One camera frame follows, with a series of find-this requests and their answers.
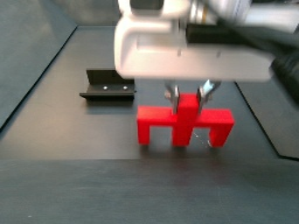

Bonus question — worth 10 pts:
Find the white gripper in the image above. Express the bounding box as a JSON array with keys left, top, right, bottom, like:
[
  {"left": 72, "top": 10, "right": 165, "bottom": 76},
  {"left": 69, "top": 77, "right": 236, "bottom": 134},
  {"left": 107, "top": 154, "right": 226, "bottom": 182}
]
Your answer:
[{"left": 115, "top": 0, "right": 272, "bottom": 114}]

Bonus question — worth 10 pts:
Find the red cross-shaped block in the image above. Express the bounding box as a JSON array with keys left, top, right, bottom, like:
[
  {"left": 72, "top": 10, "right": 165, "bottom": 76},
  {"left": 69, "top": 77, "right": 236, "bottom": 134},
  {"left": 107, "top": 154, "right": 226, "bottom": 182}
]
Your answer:
[{"left": 136, "top": 94, "right": 235, "bottom": 148}]

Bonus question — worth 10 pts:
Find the black metal bracket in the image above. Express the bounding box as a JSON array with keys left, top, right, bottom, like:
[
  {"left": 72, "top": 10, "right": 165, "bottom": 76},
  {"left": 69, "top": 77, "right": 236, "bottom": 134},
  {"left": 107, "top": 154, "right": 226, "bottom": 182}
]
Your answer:
[{"left": 79, "top": 69, "right": 136, "bottom": 102}]

